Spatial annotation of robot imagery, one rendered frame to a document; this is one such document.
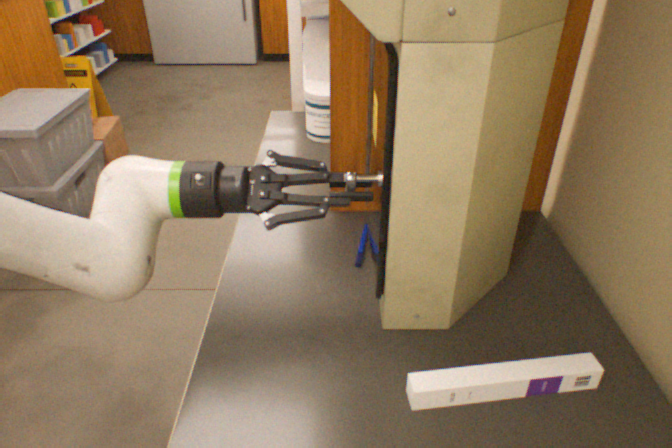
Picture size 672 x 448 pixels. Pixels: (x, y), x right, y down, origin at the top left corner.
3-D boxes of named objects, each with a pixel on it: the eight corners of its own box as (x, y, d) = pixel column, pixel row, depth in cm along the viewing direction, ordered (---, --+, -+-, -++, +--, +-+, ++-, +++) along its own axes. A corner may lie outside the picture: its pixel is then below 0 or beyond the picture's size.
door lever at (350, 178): (376, 202, 80) (375, 187, 81) (381, 183, 71) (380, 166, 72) (343, 202, 80) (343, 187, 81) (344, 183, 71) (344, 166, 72)
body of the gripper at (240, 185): (216, 208, 74) (278, 208, 74) (220, 156, 76) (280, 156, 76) (227, 221, 81) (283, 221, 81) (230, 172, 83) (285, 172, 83)
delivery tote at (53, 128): (105, 140, 295) (91, 87, 278) (56, 190, 243) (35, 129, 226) (36, 140, 295) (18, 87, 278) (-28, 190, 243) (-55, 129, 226)
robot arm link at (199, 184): (199, 174, 85) (194, 225, 82) (178, 147, 74) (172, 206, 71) (234, 174, 85) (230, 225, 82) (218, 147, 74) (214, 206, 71)
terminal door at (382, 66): (370, 205, 106) (378, 11, 86) (380, 304, 80) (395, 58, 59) (366, 205, 106) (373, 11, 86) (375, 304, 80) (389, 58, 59)
